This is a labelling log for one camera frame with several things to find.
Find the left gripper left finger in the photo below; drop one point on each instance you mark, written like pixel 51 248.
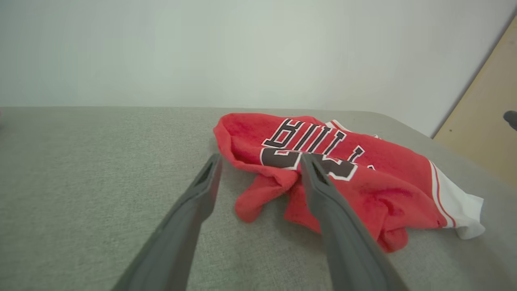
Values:
pixel 181 234

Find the red Bulls jersey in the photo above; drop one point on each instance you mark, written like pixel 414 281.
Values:
pixel 383 190

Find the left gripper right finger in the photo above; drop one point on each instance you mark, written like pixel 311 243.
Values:
pixel 343 242

